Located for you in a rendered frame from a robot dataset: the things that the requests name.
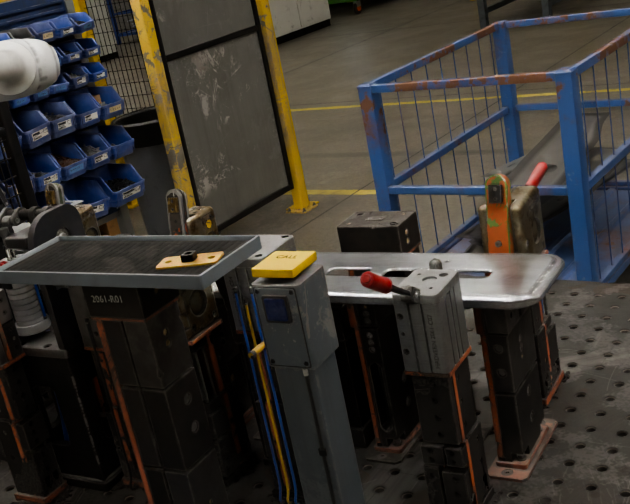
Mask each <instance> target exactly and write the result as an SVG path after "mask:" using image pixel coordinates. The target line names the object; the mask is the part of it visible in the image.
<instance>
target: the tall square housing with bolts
mask: <svg viewBox="0 0 630 504"><path fill-rule="evenodd" d="M259 236H260V240H261V245H262V249H260V250H259V251H257V252H256V253H255V254H253V255H252V256H250V257H249V258H248V259H246V260H245V261H243V262H242V263H241V264H239V265H238V266H236V267H235V268H234V269H232V270H231V271H229V272H228V273H227V274H225V275H224V280H225V284H226V288H227V292H228V297H229V301H230V305H231V309H232V313H233V318H234V322H235V326H236V330H235V331H236V334H242V335H243V339H244V343H245V347H246V351H247V356H248V353H249V352H250V351H251V350H252V349H254V348H255V347H256V346H257V345H258V344H260V343H261V342H262V341H263V340H264V339H263V335H262V331H261V326H260V322H259V318H258V313H257V309H256V305H255V300H254V296H253V291H252V287H251V283H253V282H254V281H255V280H257V279H258V278H259V277H253V276H252V272H251V269H252V268H253V267H255V266H256V265H257V264H259V263H260V262H261V261H263V260H264V259H266V258H267V257H268V256H270V255H271V254H272V253H274V252H275V251H296V246H295V241H294V237H293V235H259ZM248 360H249V364H250V368H251V373H252V377H253V381H254V385H255V389H256V394H257V397H258V398H259V399H258V400H257V401H256V402H255V404H256V408H257V412H258V416H259V420H260V425H261V429H262V433H263V437H264V441H265V446H266V450H267V454H268V458H269V465H270V469H271V473H272V477H273V481H274V486H275V488H274V490H273V491H272V494H268V496H272V495H273V498H272V499H270V502H273V501H277V502H280V503H282V504H283V503H285V502H287V504H306V503H305V499H304V494H303V490H302V486H301V481H300V477H299V472H298V468H297V464H296V459H295V455H294V450H293V446H292V442H291V437H290V433H289V428H288V424H287V420H286V415H285V411H284V406H283V402H282V398H281V393H280V389H279V384H278V380H277V376H276V371H275V367H272V366H270V365H269V361H268V357H267V353H266V348H264V349H263V350H262V351H261V352H260V353H259V354H258V355H257V356H256V357H255V358H254V359H250V358H249V357H248ZM268 496H267V497H268Z"/></svg>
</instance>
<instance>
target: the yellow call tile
mask: <svg viewBox="0 0 630 504"><path fill-rule="evenodd" d="M316 260H317V256H316V252H315V251H275V252H274V253H272V254H271V255H270V256H268V257H267V258H266V259H264V260H263V261H261V262H260V263H259V264H257V265H256V266H255V267H253V268H252V269H251V272H252V276H253V277H264V278H278V279H287V278H294V277H296V276H297V275H298V274H299V273H301V272H302V271H303V270H304V269H306V268H307V267H308V266H309V265H311V264H312V263H313V262H314V261H316Z"/></svg>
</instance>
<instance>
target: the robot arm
mask: <svg viewBox="0 0 630 504"><path fill-rule="evenodd" d="M59 75H60V63H59V59H58V56H57V53H56V51H55V49H54V48H53V47H52V46H51V45H49V44H48V43H47V42H45V41H42V40H37V39H10V40H4V41H0V102H4V101H10V100H15V99H19V98H23V97H27V96H29V95H32V94H35V93H38V92H41V91H43V90H45V89H47V88H48V87H50V86H51V85H52V84H54V83H55V82H56V81H57V79H58V76H59ZM8 205H9V203H8V201H7V199H6V197H5V195H4V194H3V192H2V190H1V188H0V207H2V208H5V207H7V206H8Z"/></svg>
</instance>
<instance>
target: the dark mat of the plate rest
mask: <svg viewBox="0 0 630 504"><path fill-rule="evenodd" d="M248 241H250V240H220V241H58V242H56V243H54V244H52V245H50V246H48V247H47V248H45V249H43V250H41V251H39V252H37V253H35V254H33V255H32V256H30V257H28V258H26V259H24V260H22V261H20V262H18V263H16V264H14V265H13V266H11V267H9V268H7V269H5V270H3V271H39V272H84V273H130V274H175V275H200V274H202V273H203V272H204V271H206V270H207V269H209V268H210V267H212V266H213V265H215V264H213V265H203V266H194V267H184V268H174V269H164V270H156V266H157V265H158V264H159V263H160V262H161V261H162V260H163V259H164V258H167V257H174V256H180V255H181V254H182V253H183V252H185V251H193V250H196V252H197V254H202V253H212V252H224V255H223V256H222V258H221V259H220V260H222V259H223V258H225V257H226V256H228V255H229V254H231V253H232V252H234V251H235V250H236V249H238V248H239V247H241V246H242V245H244V244H245V243H247V242H248ZM220 260H219V261H220ZM219 261H218V262H219ZM218 262H217V263H218Z"/></svg>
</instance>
